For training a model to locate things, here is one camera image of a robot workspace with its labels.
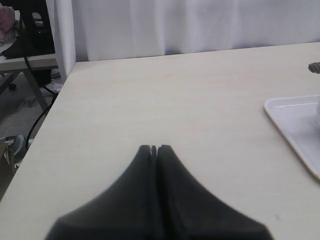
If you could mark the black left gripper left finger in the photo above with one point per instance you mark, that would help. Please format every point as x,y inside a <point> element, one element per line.
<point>128,210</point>

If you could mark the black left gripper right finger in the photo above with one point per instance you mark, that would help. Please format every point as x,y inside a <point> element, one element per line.
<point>190,212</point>

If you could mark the white plush snowman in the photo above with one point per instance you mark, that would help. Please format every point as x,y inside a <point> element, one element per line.
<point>315,68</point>

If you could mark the white rectangular plastic tray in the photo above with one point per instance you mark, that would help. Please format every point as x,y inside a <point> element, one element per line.
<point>298,120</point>

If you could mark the grey side table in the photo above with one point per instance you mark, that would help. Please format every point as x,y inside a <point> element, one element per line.
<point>13,67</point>

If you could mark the white backdrop curtain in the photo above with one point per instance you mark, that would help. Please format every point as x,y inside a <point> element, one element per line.
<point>96,30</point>

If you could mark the pink plush toy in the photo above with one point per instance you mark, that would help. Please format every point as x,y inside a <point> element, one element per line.
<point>7,20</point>

